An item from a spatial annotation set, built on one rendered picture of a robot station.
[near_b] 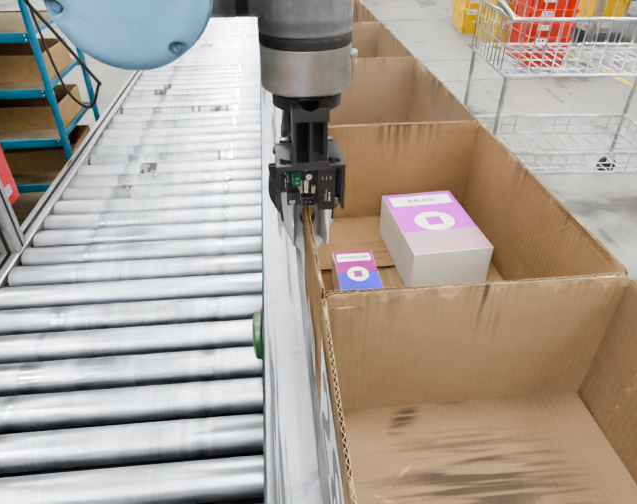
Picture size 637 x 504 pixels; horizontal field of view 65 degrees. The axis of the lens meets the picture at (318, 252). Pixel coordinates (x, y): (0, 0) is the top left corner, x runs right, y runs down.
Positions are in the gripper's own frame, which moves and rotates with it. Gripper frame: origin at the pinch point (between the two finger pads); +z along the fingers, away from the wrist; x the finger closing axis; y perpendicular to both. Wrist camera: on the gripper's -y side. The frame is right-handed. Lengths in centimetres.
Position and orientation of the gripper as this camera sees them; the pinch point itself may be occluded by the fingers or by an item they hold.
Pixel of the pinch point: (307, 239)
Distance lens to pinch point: 63.9
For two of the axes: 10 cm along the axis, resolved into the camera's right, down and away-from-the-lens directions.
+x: 10.0, -0.6, 0.8
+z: 0.0, 8.2, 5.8
